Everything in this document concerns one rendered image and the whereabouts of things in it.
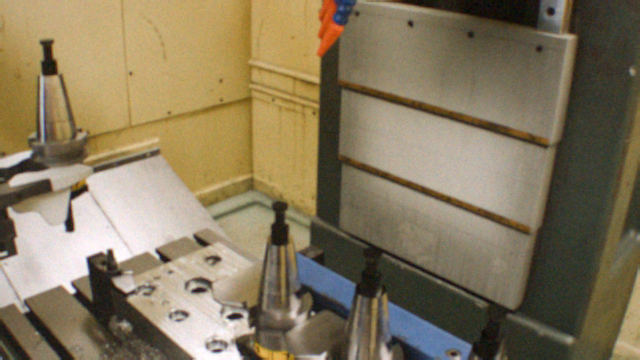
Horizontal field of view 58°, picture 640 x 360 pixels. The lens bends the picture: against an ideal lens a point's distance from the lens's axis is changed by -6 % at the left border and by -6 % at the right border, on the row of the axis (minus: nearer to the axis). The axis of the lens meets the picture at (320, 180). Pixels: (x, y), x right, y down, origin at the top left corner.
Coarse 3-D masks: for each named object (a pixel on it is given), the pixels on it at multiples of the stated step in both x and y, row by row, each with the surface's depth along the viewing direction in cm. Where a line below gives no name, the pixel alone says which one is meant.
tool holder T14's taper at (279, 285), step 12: (264, 252) 56; (276, 252) 55; (288, 252) 56; (264, 264) 56; (276, 264) 56; (288, 264) 56; (264, 276) 57; (276, 276) 56; (288, 276) 56; (264, 288) 57; (276, 288) 56; (288, 288) 57; (300, 288) 58; (264, 300) 57; (276, 300) 57; (288, 300) 57; (300, 300) 58; (276, 312) 57
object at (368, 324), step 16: (384, 288) 49; (352, 304) 50; (368, 304) 48; (384, 304) 49; (352, 320) 50; (368, 320) 49; (384, 320) 49; (352, 336) 50; (368, 336) 49; (384, 336) 50; (352, 352) 50; (368, 352) 50; (384, 352) 50
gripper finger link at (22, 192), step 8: (8, 184) 58; (24, 184) 58; (32, 184) 58; (40, 184) 58; (48, 184) 59; (0, 192) 56; (8, 192) 56; (16, 192) 56; (24, 192) 57; (32, 192) 58; (40, 192) 59; (48, 192) 59; (0, 200) 56; (8, 200) 56; (16, 200) 57
